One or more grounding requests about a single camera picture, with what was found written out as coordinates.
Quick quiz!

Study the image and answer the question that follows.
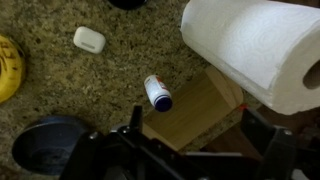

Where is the dark blue bowl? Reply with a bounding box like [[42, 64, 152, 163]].
[[11, 115, 92, 177]]

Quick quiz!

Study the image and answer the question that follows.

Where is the white paper towel roll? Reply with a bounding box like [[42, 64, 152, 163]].
[[180, 0, 320, 116]]

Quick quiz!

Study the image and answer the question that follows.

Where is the white pill bottle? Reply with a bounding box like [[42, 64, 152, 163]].
[[143, 74, 174, 113]]

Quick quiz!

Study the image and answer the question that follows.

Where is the yellow banana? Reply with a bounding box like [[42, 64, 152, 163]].
[[0, 34, 27, 105]]

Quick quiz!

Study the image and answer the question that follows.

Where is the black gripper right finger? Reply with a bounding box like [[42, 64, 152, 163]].
[[240, 107, 298, 180]]

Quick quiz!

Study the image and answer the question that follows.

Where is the black mug yellow logo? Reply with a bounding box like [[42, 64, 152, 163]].
[[107, 0, 148, 11]]

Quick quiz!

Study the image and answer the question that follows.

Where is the white earbuds case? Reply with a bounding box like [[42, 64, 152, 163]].
[[73, 26, 107, 55]]

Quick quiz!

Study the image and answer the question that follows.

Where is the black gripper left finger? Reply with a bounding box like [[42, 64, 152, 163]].
[[128, 105, 145, 135]]

